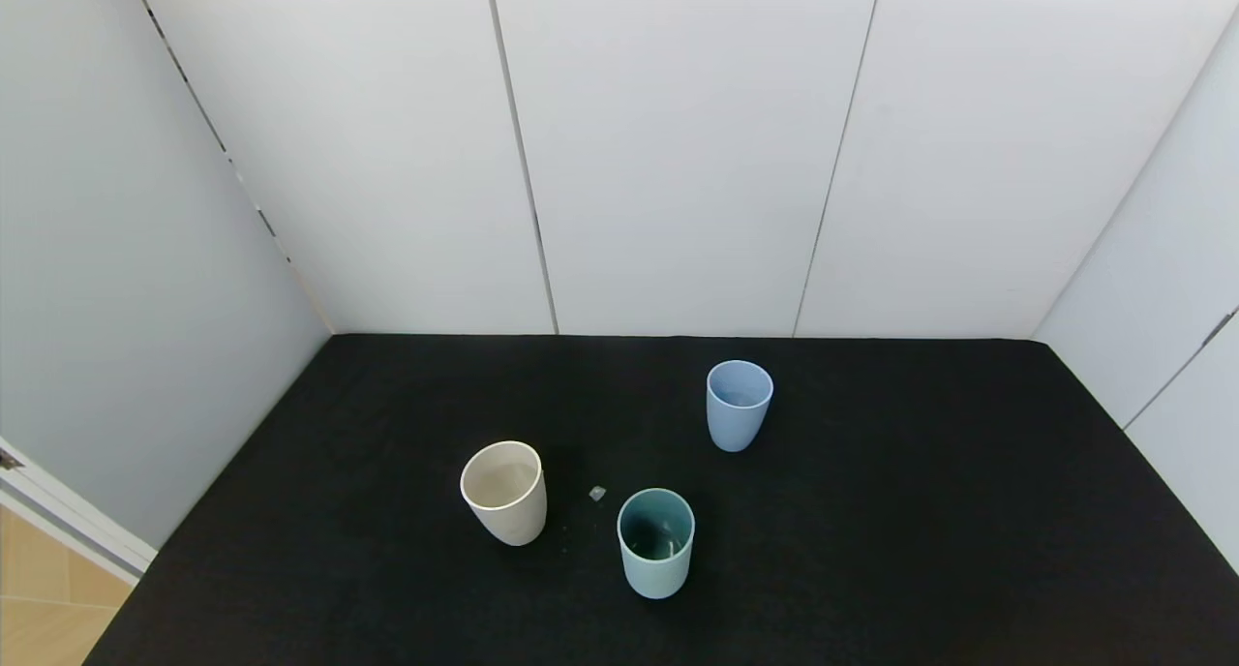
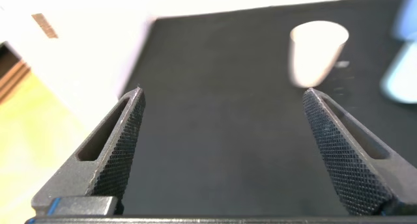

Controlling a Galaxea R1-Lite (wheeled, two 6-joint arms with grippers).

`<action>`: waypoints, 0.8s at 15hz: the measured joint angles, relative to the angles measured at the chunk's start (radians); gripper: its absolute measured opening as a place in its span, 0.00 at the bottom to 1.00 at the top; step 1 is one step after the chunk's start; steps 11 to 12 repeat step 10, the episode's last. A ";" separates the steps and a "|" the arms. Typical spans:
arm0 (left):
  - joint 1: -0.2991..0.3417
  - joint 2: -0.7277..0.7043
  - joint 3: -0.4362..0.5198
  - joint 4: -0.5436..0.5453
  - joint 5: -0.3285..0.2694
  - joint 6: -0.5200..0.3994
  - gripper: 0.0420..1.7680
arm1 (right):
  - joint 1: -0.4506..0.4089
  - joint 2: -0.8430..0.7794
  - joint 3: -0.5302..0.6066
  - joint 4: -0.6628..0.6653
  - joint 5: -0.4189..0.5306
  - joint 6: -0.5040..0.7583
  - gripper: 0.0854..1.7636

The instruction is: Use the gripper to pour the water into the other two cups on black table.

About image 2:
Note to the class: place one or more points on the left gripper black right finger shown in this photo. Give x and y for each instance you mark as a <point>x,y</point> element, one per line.
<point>345,152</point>

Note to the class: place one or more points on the black table cloth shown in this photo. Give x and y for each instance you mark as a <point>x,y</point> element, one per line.
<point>221,103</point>

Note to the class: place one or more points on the light blue plastic cup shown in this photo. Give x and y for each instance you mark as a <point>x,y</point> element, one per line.
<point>407,19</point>

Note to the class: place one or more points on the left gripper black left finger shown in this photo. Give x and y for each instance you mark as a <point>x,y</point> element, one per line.
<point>123,142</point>

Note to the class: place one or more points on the small clear plastic scrap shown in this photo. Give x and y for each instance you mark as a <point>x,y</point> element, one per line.
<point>342,64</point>

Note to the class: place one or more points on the cream white plastic cup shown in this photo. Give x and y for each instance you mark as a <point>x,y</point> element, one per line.
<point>314,54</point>

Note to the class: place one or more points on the teal green plastic cup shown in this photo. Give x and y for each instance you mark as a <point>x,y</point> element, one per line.
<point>402,80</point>

